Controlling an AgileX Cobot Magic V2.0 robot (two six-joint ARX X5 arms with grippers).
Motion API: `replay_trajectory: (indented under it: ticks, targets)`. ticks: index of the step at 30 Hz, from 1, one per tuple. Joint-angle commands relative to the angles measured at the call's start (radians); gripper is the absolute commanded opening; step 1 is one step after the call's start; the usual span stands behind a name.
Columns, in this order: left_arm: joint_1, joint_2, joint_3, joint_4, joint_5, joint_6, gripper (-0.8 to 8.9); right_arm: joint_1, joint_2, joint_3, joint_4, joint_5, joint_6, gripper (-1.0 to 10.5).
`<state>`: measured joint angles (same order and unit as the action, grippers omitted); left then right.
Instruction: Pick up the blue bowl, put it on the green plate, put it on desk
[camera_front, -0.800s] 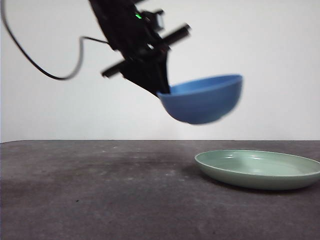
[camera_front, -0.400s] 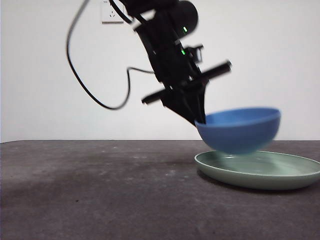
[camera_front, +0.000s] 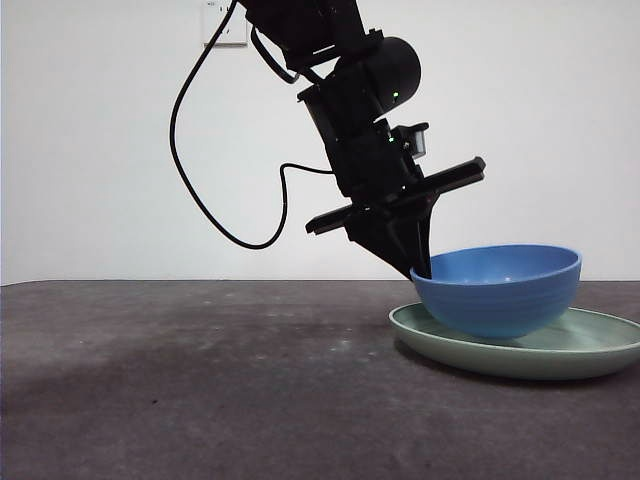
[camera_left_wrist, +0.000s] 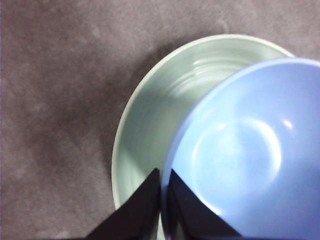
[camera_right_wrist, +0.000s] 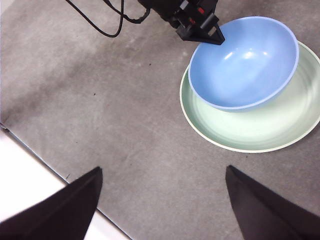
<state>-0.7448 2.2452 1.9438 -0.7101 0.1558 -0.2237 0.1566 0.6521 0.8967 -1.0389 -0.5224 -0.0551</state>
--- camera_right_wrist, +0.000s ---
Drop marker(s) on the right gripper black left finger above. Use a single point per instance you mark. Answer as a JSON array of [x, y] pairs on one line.
[[50, 215]]

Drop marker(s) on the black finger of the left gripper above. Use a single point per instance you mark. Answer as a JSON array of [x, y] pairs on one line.
[[202, 35]]

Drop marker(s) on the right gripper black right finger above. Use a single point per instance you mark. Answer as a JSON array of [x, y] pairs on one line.
[[270, 215]]

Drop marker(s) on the blue ribbed bowl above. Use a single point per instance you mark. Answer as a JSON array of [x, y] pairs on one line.
[[245, 70]]

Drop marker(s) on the green round plate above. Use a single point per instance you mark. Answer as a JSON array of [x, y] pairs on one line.
[[250, 130]]

